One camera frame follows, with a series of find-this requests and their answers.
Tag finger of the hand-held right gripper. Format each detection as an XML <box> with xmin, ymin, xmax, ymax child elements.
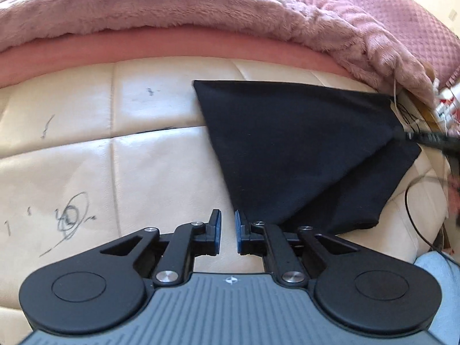
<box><xmin>404</xmin><ymin>130</ymin><xmax>460</xmax><ymax>157</ymax></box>

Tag black cable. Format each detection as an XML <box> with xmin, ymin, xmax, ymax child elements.
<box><xmin>403</xmin><ymin>175</ymin><xmax>448</xmax><ymax>253</ymax></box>

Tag pink quilted headboard cover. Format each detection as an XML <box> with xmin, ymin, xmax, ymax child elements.
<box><xmin>264</xmin><ymin>0</ymin><xmax>460</xmax><ymax>80</ymax></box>

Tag person's leg in blue jeans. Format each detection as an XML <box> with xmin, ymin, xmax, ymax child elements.
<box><xmin>413</xmin><ymin>251</ymin><xmax>460</xmax><ymax>345</ymax></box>

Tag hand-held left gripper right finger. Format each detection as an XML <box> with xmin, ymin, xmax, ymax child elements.
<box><xmin>234</xmin><ymin>210</ymin><xmax>361</xmax><ymax>287</ymax></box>

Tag black pants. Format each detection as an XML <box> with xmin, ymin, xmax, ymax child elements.
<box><xmin>193</xmin><ymin>80</ymin><xmax>422</xmax><ymax>236</ymax></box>

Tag pink fluffy blanket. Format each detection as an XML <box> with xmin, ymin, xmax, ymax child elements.
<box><xmin>0</xmin><ymin>0</ymin><xmax>437</xmax><ymax>97</ymax></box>

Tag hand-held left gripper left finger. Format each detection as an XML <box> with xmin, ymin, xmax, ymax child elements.
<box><xmin>99</xmin><ymin>209</ymin><xmax>222</xmax><ymax>287</ymax></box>

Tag salmon pink bed sheet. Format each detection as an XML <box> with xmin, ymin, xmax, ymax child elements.
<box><xmin>0</xmin><ymin>29</ymin><xmax>351</xmax><ymax>89</ymax></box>

